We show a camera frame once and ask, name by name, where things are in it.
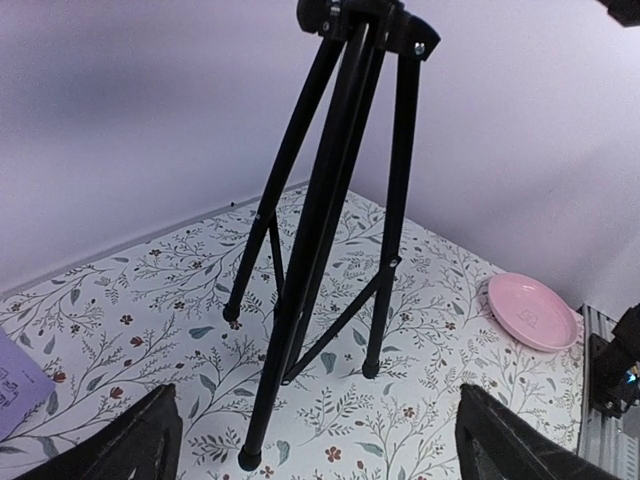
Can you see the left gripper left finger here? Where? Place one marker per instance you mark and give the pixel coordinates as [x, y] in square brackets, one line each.
[142, 443]

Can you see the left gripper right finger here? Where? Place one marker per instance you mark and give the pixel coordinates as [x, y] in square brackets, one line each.
[492, 442]

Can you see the purple sheet music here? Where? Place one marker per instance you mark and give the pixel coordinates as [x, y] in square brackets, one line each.
[24, 385]

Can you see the black music stand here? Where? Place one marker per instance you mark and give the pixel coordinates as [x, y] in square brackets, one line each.
[356, 36]

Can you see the pink plate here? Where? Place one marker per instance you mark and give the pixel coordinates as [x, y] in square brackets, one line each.
[532, 313]

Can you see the floral table mat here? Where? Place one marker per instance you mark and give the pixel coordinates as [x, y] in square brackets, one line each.
[109, 331]

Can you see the front aluminium rail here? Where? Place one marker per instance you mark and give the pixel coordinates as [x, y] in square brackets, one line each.
[609, 432]

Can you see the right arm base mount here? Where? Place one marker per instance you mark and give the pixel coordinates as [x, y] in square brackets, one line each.
[614, 367]

